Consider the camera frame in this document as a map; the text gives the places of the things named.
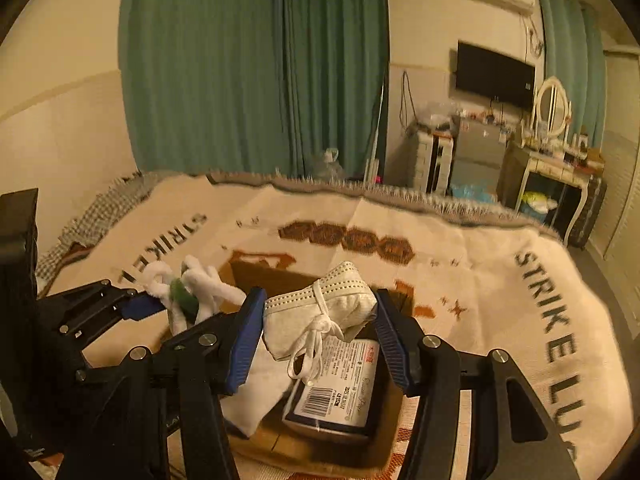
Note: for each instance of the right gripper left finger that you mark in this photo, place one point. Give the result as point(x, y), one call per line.
point(128, 410)

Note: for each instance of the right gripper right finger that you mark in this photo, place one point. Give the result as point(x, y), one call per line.
point(511, 437)

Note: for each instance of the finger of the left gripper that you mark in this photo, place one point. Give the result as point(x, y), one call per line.
point(78, 316)

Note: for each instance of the black-edged packaged cloth pack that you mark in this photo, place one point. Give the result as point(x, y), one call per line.
point(336, 405)

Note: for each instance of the white green plush toy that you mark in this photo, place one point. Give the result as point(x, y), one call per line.
point(191, 296)

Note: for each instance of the grey face mask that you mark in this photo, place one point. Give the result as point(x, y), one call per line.
point(296, 324)

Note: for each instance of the white knitted glove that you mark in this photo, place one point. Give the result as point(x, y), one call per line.
point(266, 384)

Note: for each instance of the brown cardboard box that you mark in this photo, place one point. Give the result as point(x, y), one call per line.
point(275, 451)

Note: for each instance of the cream printed blanket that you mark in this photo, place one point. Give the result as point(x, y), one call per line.
point(478, 275)

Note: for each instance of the checkered bed sheet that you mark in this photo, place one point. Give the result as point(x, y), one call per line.
point(86, 230)

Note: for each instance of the blue trash bin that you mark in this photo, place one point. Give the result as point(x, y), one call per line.
point(537, 205)

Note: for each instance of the white suitcase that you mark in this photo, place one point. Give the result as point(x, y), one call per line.
point(432, 156)

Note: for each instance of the clear water bottle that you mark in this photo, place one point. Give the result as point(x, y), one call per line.
point(327, 167)

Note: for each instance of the white sliding wardrobe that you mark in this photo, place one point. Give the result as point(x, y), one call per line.
point(616, 233)

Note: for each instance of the white dressing table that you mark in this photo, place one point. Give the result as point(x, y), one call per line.
point(579, 194)

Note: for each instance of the small grey fridge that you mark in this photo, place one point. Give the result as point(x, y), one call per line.
point(479, 155)

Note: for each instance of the white oval vanity mirror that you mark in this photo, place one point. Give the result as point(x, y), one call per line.
point(552, 109)

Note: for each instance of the large green curtain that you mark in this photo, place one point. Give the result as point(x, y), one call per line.
point(254, 85)

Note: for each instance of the small green curtain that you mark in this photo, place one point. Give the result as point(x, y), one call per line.
point(574, 55)

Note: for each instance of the black wall television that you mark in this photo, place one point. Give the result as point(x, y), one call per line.
point(495, 76)

